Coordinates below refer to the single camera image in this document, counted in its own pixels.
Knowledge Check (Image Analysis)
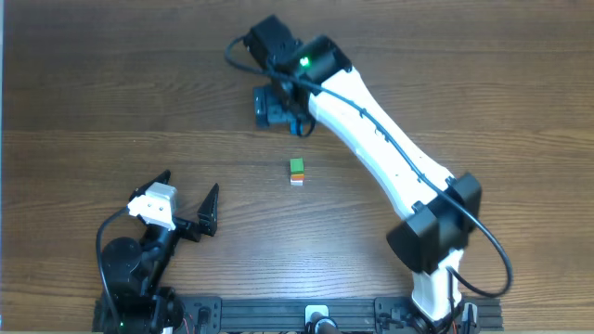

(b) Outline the mounting rail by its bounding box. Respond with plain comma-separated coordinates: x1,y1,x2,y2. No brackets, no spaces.
92,295,505,334

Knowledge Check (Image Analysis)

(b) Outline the black cable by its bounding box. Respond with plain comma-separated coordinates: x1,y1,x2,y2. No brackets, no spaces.
224,35,514,299
95,206,132,333

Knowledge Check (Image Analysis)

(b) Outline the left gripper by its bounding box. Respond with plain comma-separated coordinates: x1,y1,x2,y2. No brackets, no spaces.
128,169,220,243

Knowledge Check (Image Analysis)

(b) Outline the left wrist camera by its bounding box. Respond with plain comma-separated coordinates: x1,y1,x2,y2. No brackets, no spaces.
126,181,179,232

